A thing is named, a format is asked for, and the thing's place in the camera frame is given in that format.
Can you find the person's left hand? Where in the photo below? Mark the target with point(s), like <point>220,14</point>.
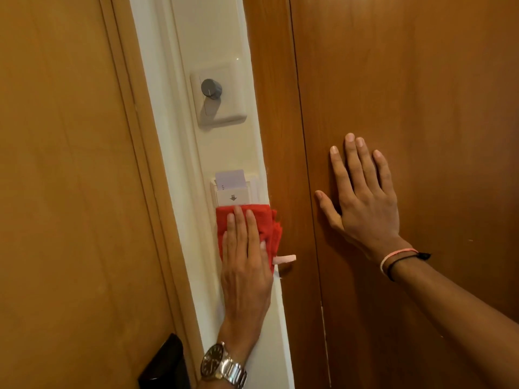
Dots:
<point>245,283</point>

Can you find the person's right hand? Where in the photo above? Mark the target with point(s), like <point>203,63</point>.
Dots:
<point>367,210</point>

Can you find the person's left little finger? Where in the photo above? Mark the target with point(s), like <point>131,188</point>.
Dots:
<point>224,247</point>

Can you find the person's right middle finger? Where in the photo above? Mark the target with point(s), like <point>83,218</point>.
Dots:
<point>355,162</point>

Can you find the person's right little finger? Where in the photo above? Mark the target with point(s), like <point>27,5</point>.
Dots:
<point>384,172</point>

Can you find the person's left thumb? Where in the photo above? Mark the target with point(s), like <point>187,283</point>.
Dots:
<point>264,255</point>

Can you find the person's left middle finger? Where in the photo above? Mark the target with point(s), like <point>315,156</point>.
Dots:
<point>241,232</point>

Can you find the person's right thumb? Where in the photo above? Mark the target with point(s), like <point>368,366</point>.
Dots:
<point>327,208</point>

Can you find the red cleaning cloth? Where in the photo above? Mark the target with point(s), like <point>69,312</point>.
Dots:
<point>263,222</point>

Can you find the person's left forearm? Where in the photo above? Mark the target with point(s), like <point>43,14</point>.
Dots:
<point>239,340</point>

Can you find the person's right forearm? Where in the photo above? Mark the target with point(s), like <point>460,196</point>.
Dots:
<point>458,320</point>

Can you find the white key card holder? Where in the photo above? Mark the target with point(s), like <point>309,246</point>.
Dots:
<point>239,197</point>

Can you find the white key card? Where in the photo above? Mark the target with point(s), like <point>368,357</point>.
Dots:
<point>230,179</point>

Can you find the wooden wardrobe door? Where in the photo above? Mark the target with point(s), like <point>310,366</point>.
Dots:
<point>425,97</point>

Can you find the wooden wardrobe side panel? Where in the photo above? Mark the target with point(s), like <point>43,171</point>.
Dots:
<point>279,117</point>

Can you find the silver wristwatch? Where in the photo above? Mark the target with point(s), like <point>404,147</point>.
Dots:
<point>221,366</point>

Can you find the black door lock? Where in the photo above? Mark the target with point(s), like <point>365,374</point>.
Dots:
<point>166,366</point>

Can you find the grey dimmer knob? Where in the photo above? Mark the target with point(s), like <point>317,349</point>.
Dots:
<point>211,89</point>

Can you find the wooden door frame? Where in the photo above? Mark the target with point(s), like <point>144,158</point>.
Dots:
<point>146,157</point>

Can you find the white dimmer switch plate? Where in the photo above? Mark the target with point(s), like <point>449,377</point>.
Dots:
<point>227,109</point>

